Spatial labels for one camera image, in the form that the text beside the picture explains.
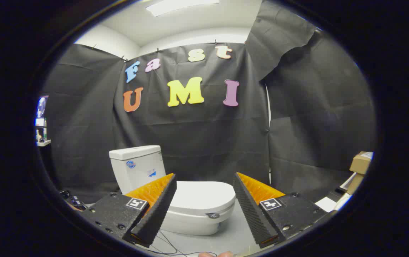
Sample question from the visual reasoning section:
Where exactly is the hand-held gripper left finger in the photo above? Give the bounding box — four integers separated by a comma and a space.
80, 173, 177, 248

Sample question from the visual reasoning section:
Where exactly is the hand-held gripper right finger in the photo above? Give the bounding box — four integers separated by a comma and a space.
233, 172, 337, 249

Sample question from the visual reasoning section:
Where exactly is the white toilet lid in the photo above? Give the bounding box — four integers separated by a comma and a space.
169, 181, 236, 217

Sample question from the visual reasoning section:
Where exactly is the white toilet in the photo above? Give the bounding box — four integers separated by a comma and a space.
109, 145, 236, 236

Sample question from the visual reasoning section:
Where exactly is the white flat board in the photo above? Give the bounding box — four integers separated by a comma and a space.
315, 196, 337, 213

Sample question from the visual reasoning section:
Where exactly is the black electronic device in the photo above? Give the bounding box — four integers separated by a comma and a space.
59, 190, 88, 211

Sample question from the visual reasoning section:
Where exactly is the black backdrop cloth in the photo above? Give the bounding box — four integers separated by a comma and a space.
42, 0, 378, 205

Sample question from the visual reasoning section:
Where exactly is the brown cardboard box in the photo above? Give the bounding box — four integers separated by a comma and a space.
347, 173, 364, 195
349, 151, 373, 175

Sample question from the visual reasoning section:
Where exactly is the ceiling light panel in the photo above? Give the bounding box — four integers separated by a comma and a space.
145, 0, 220, 17

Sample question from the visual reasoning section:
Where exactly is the thin black cable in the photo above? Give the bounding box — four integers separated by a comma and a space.
147, 231, 219, 257

